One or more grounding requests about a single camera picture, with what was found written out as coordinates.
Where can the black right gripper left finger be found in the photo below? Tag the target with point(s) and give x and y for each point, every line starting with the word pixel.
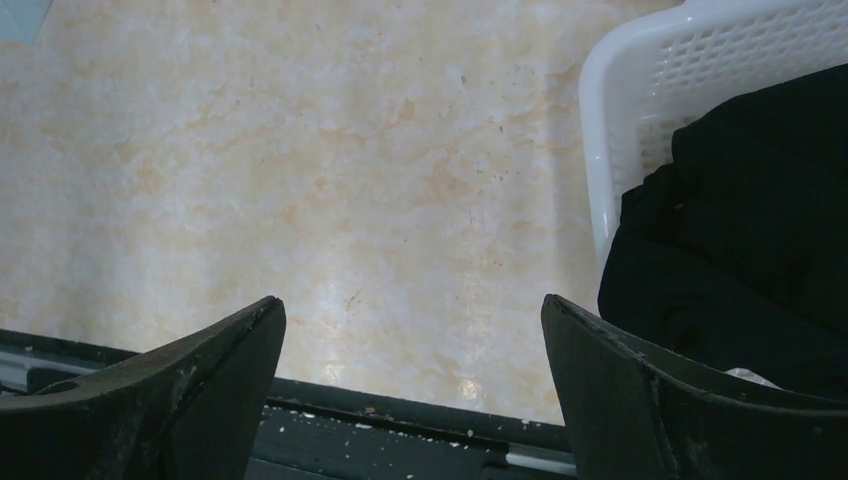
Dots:
pixel 187 410

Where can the black cloth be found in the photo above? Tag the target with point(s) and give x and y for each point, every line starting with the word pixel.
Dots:
pixel 734 254

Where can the white plastic basket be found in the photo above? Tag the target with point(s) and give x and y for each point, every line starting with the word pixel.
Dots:
pixel 657 74

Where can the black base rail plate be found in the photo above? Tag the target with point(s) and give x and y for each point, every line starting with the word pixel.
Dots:
pixel 308 431

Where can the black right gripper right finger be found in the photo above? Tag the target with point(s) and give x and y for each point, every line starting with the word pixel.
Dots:
pixel 635 410

